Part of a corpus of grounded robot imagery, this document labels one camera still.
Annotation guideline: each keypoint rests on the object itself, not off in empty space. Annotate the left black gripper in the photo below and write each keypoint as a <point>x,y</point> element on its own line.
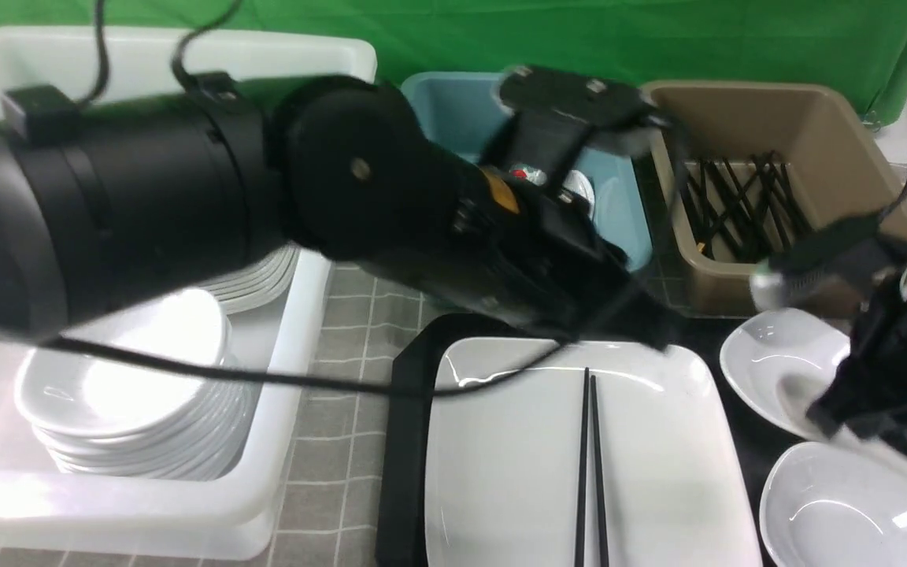
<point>508,251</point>

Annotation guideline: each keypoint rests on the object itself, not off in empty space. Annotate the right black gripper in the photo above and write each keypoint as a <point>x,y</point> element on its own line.
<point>869,392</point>

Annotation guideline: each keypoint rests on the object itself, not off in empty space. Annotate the small white dish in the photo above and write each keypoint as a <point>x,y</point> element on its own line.
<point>823,506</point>
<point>779,362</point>

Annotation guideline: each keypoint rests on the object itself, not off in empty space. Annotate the large white rice plate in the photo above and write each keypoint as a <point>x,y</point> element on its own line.
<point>501,466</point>

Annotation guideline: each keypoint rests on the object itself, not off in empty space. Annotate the black chopstick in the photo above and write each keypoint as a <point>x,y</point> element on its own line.
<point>599,487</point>
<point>581,490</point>

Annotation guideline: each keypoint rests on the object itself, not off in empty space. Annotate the white ceramic soup spoon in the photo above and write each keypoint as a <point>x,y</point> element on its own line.
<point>879,453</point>

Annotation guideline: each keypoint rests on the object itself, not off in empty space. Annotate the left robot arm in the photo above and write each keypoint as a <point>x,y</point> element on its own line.
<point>106,208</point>

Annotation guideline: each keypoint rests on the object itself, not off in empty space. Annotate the pile of white spoons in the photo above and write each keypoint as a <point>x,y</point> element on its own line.
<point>577,190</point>

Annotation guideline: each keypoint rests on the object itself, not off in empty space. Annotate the teal plastic bin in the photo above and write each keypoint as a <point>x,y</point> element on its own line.
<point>460,111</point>

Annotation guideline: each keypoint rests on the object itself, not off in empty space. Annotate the black serving tray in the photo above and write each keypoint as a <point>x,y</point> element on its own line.
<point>400,527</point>

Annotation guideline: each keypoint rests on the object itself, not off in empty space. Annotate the brown plastic bin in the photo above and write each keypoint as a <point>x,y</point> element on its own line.
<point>834,166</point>

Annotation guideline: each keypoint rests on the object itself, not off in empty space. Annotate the pile of black chopsticks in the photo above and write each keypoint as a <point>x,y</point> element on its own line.
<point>742,212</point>

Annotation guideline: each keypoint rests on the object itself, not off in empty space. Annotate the stack of white square plates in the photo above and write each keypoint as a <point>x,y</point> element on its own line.
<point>257,285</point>

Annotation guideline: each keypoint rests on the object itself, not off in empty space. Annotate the grey checkered tablecloth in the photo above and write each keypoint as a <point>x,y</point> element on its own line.
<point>323,510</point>

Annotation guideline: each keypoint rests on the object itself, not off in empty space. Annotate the stack of white small bowls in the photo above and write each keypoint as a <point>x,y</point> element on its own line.
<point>99,417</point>

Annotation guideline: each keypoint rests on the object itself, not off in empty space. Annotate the large white plastic bin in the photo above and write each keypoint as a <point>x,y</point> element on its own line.
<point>44,513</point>

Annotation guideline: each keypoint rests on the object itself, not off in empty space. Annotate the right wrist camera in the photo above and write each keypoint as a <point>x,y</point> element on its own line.
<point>852,249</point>

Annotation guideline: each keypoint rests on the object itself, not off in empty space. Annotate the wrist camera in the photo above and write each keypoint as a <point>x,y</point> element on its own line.
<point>554,116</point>
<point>852,249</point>

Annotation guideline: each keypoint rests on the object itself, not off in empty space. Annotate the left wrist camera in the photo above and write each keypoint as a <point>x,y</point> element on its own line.
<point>554,116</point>

